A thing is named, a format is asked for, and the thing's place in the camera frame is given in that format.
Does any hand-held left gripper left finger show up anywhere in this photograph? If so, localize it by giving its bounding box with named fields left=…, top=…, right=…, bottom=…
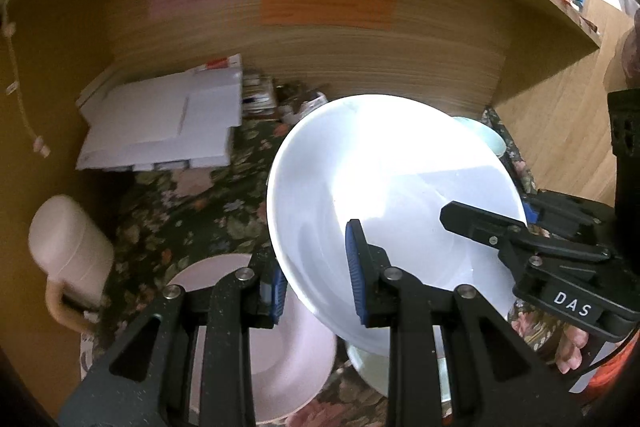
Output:
left=57, top=252, right=291, bottom=427

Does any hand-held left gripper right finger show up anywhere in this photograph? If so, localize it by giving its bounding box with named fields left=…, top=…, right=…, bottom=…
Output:
left=345, top=219, right=583, bottom=427

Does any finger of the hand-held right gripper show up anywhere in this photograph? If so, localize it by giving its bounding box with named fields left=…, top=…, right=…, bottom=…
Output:
left=522, top=188, right=616, bottom=248
left=439, top=201, right=533, bottom=258

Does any mint green plate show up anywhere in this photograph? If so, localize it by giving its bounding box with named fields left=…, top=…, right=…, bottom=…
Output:
left=345, top=327, right=453, bottom=408

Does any white plate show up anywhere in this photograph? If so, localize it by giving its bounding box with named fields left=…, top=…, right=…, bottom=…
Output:
left=266, top=94, right=528, bottom=358

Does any person's right forearm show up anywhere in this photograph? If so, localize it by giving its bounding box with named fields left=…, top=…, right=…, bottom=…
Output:
left=585, top=332, right=640, bottom=405

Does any person's right hand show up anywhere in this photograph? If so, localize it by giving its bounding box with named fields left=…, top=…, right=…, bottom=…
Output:
left=552, top=326, right=597, bottom=375

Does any pink plate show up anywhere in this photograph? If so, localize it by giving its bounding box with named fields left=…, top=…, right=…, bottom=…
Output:
left=165, top=252, right=337, bottom=425

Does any dark floral tablecloth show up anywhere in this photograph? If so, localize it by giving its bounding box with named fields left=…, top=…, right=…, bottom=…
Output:
left=80, top=107, right=576, bottom=427

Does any brown jar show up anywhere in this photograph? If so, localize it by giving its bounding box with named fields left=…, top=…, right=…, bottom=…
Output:
left=277, top=79, right=331, bottom=122

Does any white folded cardboard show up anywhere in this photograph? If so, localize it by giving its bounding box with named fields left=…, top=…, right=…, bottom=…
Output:
left=75, top=53, right=246, bottom=170

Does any orange paper note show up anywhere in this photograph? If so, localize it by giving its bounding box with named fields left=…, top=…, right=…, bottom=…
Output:
left=260, top=0, right=398, bottom=30

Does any pale mug with beige handle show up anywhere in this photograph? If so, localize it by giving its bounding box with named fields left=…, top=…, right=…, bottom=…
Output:
left=27, top=194, right=116, bottom=333

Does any white cord with clips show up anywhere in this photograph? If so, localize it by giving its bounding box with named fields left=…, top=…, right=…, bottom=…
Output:
left=0, top=2, right=53, bottom=158

